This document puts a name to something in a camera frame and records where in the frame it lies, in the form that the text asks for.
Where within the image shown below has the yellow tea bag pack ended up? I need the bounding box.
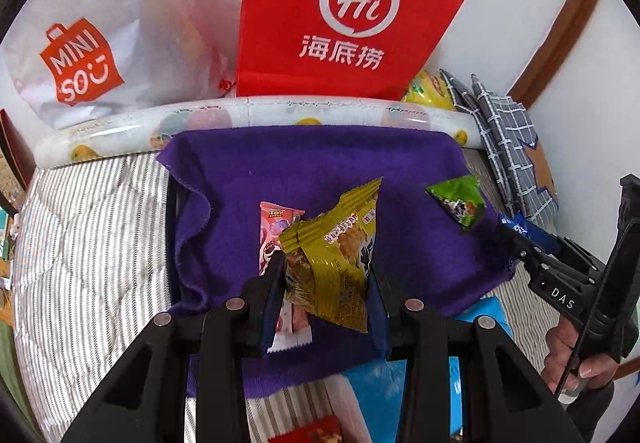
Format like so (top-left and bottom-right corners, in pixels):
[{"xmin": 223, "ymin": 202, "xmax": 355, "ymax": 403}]
[{"xmin": 401, "ymin": 70, "xmax": 454, "ymax": 110}]

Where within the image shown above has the pink toy story candy packet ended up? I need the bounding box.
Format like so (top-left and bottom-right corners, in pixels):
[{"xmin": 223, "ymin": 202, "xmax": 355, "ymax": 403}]
[{"xmin": 259, "ymin": 201, "xmax": 312, "ymax": 353}]

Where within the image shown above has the white Miniso plastic bag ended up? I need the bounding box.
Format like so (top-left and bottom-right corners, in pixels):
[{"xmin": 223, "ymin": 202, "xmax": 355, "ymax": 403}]
[{"xmin": 1, "ymin": 0, "xmax": 234, "ymax": 130}]

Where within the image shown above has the purple towel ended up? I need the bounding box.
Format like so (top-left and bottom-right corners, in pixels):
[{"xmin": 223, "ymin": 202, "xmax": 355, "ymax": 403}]
[{"xmin": 155, "ymin": 124, "xmax": 516, "ymax": 399}]

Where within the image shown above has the olive yellow snack packet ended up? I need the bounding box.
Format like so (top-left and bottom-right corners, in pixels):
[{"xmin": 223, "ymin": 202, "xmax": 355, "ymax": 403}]
[{"xmin": 279, "ymin": 178, "xmax": 382, "ymax": 333}]

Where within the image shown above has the blue tissue pack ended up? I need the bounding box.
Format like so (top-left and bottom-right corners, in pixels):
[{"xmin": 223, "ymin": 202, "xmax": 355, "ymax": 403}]
[{"xmin": 343, "ymin": 297, "xmax": 512, "ymax": 442}]

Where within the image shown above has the blue snack packet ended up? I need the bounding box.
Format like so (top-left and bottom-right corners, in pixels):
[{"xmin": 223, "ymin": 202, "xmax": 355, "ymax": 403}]
[{"xmin": 498, "ymin": 212, "xmax": 560, "ymax": 255}]

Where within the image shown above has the patterned brown book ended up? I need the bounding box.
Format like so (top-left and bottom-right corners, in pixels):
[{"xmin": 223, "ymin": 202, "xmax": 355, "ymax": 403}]
[{"xmin": 1, "ymin": 109, "xmax": 35, "ymax": 216}]

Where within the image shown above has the red paper shopping bag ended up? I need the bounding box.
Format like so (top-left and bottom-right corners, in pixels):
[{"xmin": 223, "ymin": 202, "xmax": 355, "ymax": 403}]
[{"xmin": 236, "ymin": 0, "xmax": 465, "ymax": 100}]

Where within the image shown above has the striped quilted mattress cover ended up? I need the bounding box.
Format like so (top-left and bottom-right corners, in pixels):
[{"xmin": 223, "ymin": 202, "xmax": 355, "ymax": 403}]
[{"xmin": 12, "ymin": 154, "xmax": 559, "ymax": 442}]

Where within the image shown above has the white pink snack packet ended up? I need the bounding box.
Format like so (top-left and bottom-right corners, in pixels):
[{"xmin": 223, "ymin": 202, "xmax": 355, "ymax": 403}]
[{"xmin": 323, "ymin": 374, "xmax": 372, "ymax": 443}]

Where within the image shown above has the green snack packet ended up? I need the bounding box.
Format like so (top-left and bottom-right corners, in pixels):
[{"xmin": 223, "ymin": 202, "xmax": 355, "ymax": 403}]
[{"xmin": 425, "ymin": 174, "xmax": 487, "ymax": 231}]

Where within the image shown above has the right hand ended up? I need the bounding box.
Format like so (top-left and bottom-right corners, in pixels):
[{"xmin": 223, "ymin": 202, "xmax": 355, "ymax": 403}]
[{"xmin": 541, "ymin": 316, "xmax": 620, "ymax": 392}]

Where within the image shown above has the brown wooden door frame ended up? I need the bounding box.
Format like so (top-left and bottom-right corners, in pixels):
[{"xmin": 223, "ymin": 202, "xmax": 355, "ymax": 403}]
[{"xmin": 509, "ymin": 0, "xmax": 599, "ymax": 108}]

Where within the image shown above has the red snack packet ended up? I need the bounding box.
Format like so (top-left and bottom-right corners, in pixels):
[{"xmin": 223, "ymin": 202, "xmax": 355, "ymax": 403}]
[{"xmin": 268, "ymin": 415, "xmax": 344, "ymax": 443}]

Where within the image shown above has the fruit print rolled mat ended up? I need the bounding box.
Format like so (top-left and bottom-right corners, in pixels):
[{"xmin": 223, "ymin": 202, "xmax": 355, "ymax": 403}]
[{"xmin": 34, "ymin": 96, "xmax": 483, "ymax": 169}]

